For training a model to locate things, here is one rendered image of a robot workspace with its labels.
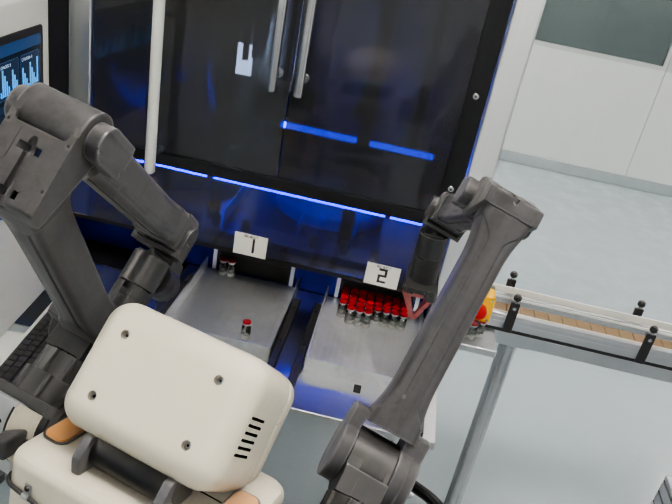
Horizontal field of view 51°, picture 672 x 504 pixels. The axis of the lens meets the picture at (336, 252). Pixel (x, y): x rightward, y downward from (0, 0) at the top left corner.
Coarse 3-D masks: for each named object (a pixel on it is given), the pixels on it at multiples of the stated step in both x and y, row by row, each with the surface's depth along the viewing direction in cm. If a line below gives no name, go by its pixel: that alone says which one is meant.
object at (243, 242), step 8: (240, 232) 174; (240, 240) 175; (248, 240) 175; (256, 240) 175; (264, 240) 174; (240, 248) 176; (248, 248) 176; (256, 248) 176; (264, 248) 175; (256, 256) 177; (264, 256) 176
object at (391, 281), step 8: (368, 264) 173; (376, 264) 172; (368, 272) 174; (376, 272) 173; (384, 272) 173; (392, 272) 173; (400, 272) 172; (368, 280) 175; (376, 280) 174; (384, 280) 174; (392, 280) 174; (392, 288) 175
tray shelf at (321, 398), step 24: (288, 336) 168; (264, 360) 158; (288, 360) 159; (312, 384) 153; (336, 384) 155; (360, 384) 156; (312, 408) 146; (336, 408) 148; (432, 408) 153; (384, 432) 144; (432, 432) 146
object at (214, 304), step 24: (192, 288) 179; (216, 288) 181; (240, 288) 183; (264, 288) 185; (288, 288) 187; (168, 312) 162; (192, 312) 169; (216, 312) 171; (240, 312) 173; (264, 312) 175; (216, 336) 157; (264, 336) 166
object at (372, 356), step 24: (336, 312) 181; (312, 336) 163; (336, 336) 171; (360, 336) 173; (384, 336) 175; (408, 336) 177; (312, 360) 156; (336, 360) 162; (360, 360) 164; (384, 360) 166; (384, 384) 156
